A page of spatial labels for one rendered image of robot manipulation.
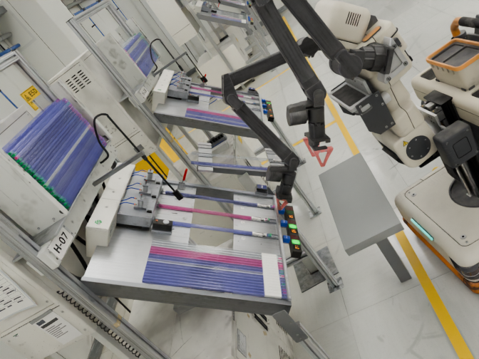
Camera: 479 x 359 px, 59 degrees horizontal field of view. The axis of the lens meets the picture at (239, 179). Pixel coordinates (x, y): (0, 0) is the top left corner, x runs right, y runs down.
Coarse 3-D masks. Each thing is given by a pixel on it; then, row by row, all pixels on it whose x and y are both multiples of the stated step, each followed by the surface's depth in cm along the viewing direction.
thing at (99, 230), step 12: (132, 168) 192; (120, 180) 182; (108, 192) 172; (120, 192) 174; (108, 204) 166; (96, 216) 158; (108, 216) 160; (96, 228) 152; (108, 228) 154; (96, 240) 155; (108, 240) 157
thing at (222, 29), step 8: (200, 0) 739; (208, 0) 696; (216, 0) 696; (224, 0) 703; (232, 0) 759; (240, 0) 751; (192, 8) 702; (216, 8) 768; (240, 8) 702; (248, 8) 768; (216, 24) 778; (224, 24) 748; (256, 24) 712; (224, 32) 718; (232, 32) 722; (240, 32) 722; (264, 32) 790; (208, 40) 736; (216, 40) 728; (240, 40) 729; (248, 40) 765; (264, 40) 725; (208, 48) 736
